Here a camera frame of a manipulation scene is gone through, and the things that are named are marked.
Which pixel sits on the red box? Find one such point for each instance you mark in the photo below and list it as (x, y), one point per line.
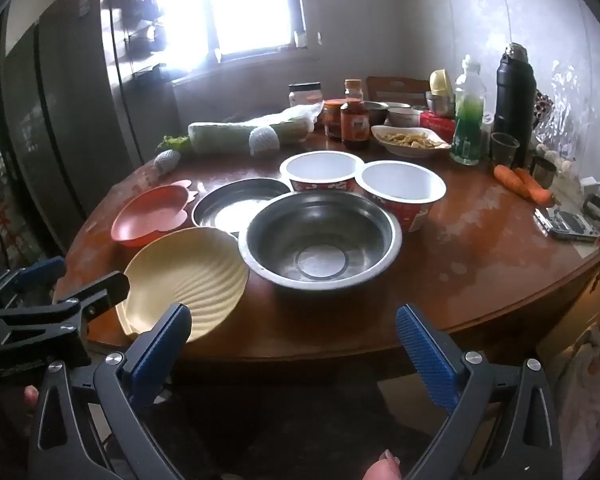
(437, 122)

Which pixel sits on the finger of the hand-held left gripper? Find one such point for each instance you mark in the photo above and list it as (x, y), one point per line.
(37, 267)
(105, 292)

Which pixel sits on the foam-net wrapped fruit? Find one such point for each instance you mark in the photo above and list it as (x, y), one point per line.
(264, 141)
(166, 161)

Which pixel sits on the window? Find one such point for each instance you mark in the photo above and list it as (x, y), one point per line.
(255, 5)

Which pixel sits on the white dish with food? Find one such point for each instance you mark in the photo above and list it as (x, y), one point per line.
(410, 140)

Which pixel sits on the clear plastic cup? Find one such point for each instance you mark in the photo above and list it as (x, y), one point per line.
(505, 147)

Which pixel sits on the person's left hand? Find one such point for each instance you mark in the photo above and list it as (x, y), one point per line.
(30, 395)

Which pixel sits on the clear crinkled plastic bag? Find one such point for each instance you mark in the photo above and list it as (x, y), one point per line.
(565, 110)

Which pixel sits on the wooden chair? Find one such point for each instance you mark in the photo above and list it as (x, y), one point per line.
(395, 87)

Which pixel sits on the grey refrigerator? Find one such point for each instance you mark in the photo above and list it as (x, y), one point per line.
(65, 110)

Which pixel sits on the small steel bowl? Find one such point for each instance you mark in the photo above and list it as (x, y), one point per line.
(375, 111)

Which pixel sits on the white plastic bag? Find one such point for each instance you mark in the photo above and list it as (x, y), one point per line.
(587, 375)

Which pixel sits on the orange carrot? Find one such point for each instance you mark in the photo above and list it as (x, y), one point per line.
(536, 190)
(510, 179)

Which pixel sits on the pink plastic plate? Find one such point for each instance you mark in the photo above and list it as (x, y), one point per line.
(193, 190)

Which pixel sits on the red chili sauce jar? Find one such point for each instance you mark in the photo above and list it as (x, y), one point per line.
(332, 120)

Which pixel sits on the steel bowl under juicer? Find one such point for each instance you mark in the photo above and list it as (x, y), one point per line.
(440, 104)

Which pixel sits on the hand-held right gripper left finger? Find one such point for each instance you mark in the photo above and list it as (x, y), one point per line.
(157, 347)

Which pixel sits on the brown sauce bottle orange cap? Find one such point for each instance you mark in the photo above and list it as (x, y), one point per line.
(355, 125)

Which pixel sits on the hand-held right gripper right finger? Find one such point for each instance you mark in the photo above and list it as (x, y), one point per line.
(427, 355)

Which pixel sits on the large steel bowl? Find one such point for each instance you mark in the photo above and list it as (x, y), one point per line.
(320, 240)

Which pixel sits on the yellow shell-shaped plate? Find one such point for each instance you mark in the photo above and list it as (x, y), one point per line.
(190, 275)

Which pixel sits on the yellow plastic juicer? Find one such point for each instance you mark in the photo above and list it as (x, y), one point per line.
(441, 82)

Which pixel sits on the small white box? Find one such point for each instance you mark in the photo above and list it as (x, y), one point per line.
(590, 186)

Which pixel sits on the glass jar with black lid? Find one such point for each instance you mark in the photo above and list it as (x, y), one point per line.
(305, 97)

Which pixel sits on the red white paper bowl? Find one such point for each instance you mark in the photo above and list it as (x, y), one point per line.
(320, 167)
(400, 182)

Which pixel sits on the white ceramic bowl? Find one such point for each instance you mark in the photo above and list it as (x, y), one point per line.
(405, 116)

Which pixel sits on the dark hanging rack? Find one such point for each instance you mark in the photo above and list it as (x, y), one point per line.
(140, 35)

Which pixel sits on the small steel cup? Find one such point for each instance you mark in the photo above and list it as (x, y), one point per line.
(544, 172)

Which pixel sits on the plastic-wrapped celery bunch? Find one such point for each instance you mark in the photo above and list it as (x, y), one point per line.
(220, 135)

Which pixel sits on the green dish soap bottle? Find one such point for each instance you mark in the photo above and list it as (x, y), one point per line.
(467, 135)

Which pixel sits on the person's right hand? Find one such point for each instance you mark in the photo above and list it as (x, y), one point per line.
(384, 467)

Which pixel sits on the shallow steel pan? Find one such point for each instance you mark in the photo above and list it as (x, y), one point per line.
(230, 205)

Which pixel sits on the black thermos flask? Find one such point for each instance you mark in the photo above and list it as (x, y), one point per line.
(515, 100)

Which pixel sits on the silver electronic device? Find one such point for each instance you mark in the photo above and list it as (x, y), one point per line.
(565, 225)

